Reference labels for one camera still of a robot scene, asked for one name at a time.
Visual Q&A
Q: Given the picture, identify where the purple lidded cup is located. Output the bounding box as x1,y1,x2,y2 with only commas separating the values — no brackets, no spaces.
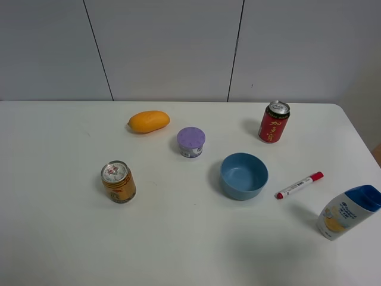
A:
176,127,205,158

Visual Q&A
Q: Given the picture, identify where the red herbal tea can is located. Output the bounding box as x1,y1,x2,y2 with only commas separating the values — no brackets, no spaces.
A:
258,100,291,143

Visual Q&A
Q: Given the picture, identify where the red whiteboard marker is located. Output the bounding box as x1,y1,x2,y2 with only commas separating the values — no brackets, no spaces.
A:
274,172,324,200

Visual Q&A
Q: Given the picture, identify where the blue bowl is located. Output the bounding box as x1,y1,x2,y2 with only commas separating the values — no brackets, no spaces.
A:
220,153,268,201

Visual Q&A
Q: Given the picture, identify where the gold drink can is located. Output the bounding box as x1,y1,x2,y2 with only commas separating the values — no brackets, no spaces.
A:
101,160,136,204

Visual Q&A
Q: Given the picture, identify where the white blue shampoo bottle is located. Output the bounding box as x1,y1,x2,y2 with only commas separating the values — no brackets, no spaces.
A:
317,185,380,241

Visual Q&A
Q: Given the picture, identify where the yellow mango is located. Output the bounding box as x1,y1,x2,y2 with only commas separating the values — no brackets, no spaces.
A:
127,110,170,133

